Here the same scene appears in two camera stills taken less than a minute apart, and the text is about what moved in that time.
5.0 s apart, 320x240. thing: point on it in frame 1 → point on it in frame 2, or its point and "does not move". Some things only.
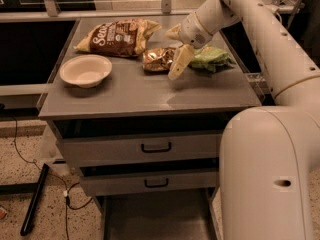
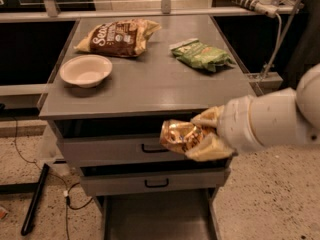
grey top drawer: [140, 142] does not move
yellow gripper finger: [174, 33] → [211, 116]
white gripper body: [192, 30] → [234, 123]
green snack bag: [211, 58] does not move
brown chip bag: [118, 38] does not move
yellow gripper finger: [182, 56] → [212, 149]
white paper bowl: [85, 71] does not move
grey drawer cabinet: [139, 111] does not move
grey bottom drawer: [169, 215] does not move
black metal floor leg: [32, 211] does not move
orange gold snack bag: [158, 60] → [178, 135]
